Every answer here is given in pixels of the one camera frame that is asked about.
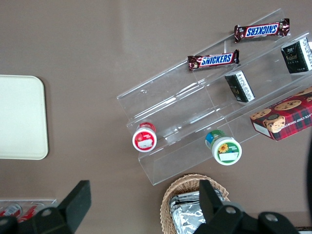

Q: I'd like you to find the Snickers chocolate bar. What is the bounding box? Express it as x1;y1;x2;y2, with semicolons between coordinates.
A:
187;49;241;72
234;18;291;44

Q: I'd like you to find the green sunflower lid jar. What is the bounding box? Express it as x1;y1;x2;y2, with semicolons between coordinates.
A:
204;129;243;166

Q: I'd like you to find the wicker basket with foil packs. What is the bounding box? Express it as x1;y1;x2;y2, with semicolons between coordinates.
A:
160;173;231;234

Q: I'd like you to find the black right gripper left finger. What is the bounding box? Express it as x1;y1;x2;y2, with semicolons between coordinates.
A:
0;180;92;234

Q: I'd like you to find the dark green tea box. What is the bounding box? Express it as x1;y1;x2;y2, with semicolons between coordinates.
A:
224;70;256;105
280;36;312;75

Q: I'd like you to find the clear acrylic stepped shelf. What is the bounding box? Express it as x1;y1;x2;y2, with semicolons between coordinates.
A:
116;8;312;186

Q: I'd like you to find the clear acrylic bottle rack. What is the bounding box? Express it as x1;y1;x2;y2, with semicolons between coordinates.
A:
0;198;57;220

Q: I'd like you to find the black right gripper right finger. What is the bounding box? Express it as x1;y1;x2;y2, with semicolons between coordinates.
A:
197;179;300;234

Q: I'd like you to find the red tartan cookie box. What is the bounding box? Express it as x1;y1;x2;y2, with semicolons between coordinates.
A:
250;86;312;142

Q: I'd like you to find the beige plastic tray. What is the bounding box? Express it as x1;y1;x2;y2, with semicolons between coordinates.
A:
0;75;49;160

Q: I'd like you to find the red lid jar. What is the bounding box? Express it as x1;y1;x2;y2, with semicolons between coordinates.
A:
132;121;158;153

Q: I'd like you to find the silver foil pack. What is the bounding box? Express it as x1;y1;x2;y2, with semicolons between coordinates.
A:
169;203;208;234
170;191;226;213

